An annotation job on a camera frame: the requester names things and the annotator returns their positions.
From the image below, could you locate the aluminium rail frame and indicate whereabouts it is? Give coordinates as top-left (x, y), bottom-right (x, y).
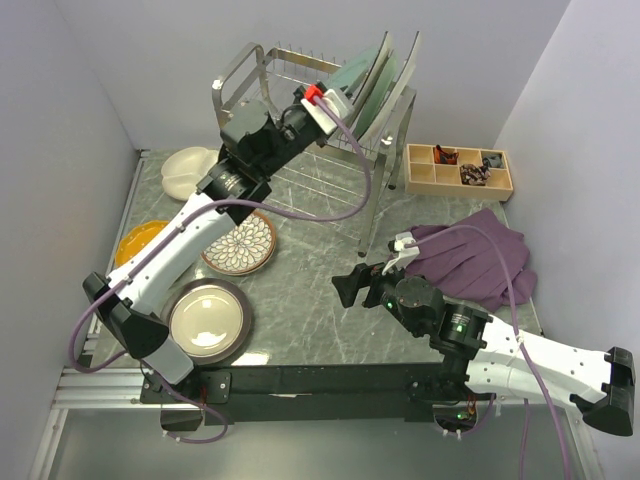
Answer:
top-left (29, 149), bottom-right (182, 479)

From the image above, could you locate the steel dish rack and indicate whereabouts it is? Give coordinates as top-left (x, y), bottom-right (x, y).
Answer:
top-left (211, 40), bottom-right (418, 256)

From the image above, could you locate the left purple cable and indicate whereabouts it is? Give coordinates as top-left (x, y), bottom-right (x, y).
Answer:
top-left (68, 97), bottom-right (374, 446)

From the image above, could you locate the grey item in tray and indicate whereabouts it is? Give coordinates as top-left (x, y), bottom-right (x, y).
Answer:
top-left (482, 153), bottom-right (504, 169)

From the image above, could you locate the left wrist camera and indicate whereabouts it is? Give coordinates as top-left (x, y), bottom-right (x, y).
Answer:
top-left (301, 85), bottom-right (354, 136)

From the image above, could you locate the white square plate black rim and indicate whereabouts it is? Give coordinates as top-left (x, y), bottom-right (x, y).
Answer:
top-left (368, 31), bottom-right (422, 138)

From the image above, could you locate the cream divided plate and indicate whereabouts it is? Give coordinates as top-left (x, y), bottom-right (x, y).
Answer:
top-left (161, 146), bottom-right (219, 201)

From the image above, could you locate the light green plate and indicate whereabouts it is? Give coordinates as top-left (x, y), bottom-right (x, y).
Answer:
top-left (353, 52), bottom-right (397, 142)

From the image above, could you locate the orange black item in tray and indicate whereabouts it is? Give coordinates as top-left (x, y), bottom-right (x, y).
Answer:
top-left (434, 145), bottom-right (459, 165)

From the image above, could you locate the cream square plate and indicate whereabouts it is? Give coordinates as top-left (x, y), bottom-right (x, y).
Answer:
top-left (348, 31), bottom-right (393, 134)

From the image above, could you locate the patterned cloth item in tray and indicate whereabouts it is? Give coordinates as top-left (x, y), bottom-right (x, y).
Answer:
top-left (460, 164), bottom-right (491, 186)

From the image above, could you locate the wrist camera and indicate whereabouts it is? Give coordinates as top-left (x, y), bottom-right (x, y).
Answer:
top-left (382, 232), bottom-right (420, 275)
top-left (301, 85), bottom-right (354, 136)

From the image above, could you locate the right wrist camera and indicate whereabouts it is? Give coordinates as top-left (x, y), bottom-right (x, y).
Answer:
top-left (382, 232), bottom-right (420, 275)

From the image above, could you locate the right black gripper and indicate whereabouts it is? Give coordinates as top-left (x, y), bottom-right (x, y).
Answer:
top-left (331, 255), bottom-right (424, 337)

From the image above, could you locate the purple cloth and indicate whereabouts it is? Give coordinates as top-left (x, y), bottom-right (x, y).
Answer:
top-left (406, 209), bottom-right (537, 312)

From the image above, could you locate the dark teal round plate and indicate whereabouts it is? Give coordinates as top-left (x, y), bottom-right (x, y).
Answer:
top-left (325, 46), bottom-right (378, 98)

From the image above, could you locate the wooden compartment tray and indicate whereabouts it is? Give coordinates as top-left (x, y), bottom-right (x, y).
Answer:
top-left (404, 144), bottom-right (514, 202)

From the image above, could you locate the dark brown rimmed plate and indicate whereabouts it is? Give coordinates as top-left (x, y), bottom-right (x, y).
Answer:
top-left (161, 278), bottom-right (253, 365)

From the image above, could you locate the orange dotted scalloped plate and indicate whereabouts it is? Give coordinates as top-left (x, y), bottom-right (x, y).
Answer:
top-left (114, 220), bottom-right (169, 268)

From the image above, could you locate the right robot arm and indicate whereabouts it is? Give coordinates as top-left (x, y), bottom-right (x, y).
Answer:
top-left (331, 263), bottom-right (635, 437)

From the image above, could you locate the black base beam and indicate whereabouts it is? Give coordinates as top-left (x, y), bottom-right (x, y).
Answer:
top-left (138, 362), bottom-right (496, 432)

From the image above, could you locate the floral patterned plate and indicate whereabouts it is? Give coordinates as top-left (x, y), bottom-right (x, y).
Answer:
top-left (202, 235), bottom-right (275, 276)
top-left (201, 212), bottom-right (276, 276)

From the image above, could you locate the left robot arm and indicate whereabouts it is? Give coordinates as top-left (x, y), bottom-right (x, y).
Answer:
top-left (81, 86), bottom-right (351, 402)

